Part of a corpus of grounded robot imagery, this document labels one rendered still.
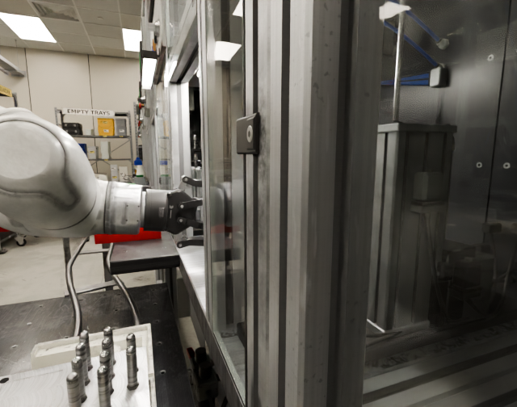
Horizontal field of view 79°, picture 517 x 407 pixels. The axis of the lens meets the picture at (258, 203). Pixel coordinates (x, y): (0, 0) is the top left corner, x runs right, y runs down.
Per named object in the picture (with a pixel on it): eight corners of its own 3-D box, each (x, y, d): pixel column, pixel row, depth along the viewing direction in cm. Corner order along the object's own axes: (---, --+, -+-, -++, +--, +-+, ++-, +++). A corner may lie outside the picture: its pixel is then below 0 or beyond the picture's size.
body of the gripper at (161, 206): (141, 238, 53) (196, 239, 56) (145, 187, 52) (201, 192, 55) (141, 228, 60) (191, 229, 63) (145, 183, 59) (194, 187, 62)
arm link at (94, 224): (107, 242, 57) (99, 232, 45) (2, 241, 51) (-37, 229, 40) (111, 185, 59) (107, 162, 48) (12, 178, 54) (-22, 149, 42)
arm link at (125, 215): (107, 183, 49) (147, 186, 51) (111, 178, 57) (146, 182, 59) (103, 240, 50) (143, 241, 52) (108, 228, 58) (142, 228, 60)
